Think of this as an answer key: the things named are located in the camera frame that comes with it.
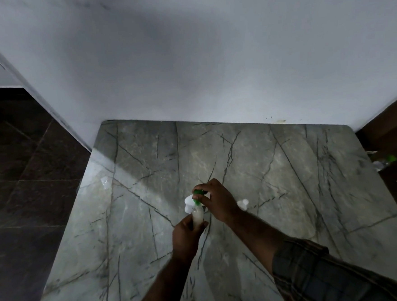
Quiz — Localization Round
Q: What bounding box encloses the person's left hand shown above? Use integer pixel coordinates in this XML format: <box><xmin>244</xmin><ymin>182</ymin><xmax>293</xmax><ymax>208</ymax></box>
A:
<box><xmin>170</xmin><ymin>212</ymin><xmax>212</xmax><ymax>264</ymax></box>

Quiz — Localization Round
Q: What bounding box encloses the person's right hand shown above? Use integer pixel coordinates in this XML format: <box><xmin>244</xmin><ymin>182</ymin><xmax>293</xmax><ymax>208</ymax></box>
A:
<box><xmin>191</xmin><ymin>177</ymin><xmax>242</xmax><ymax>227</ymax></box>

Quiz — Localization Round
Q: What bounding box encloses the green bottle cap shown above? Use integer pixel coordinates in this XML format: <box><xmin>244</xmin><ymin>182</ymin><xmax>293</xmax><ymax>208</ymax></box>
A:
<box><xmin>192</xmin><ymin>188</ymin><xmax>209</xmax><ymax>206</ymax></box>

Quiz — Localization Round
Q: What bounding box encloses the small clear plastic bottle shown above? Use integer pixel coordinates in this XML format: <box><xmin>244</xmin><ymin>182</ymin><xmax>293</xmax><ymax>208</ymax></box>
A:
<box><xmin>191</xmin><ymin>203</ymin><xmax>206</xmax><ymax>230</ymax></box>

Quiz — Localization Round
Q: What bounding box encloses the person's left forearm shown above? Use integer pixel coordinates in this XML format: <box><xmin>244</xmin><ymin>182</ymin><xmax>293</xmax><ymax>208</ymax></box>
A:
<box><xmin>124</xmin><ymin>252</ymin><xmax>200</xmax><ymax>301</ymax></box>

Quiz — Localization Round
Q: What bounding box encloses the person's right forearm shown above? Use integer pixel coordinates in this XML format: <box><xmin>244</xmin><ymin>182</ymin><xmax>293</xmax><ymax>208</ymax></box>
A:
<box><xmin>223</xmin><ymin>197</ymin><xmax>397</xmax><ymax>301</ymax></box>

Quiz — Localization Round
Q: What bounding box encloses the white plastic container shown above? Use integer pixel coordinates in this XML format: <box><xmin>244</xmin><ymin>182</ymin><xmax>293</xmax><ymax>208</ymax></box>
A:
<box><xmin>184</xmin><ymin>194</ymin><xmax>199</xmax><ymax>215</ymax></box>

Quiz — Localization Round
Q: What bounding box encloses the clear bottle with green cap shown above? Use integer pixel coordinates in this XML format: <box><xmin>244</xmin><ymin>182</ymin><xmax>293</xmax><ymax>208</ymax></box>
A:
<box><xmin>371</xmin><ymin>155</ymin><xmax>397</xmax><ymax>171</ymax></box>

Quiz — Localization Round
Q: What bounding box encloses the brown wooden furniture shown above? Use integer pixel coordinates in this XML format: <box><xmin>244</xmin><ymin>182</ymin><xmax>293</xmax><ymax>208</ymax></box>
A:
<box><xmin>351</xmin><ymin>90</ymin><xmax>397</xmax><ymax>217</ymax></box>

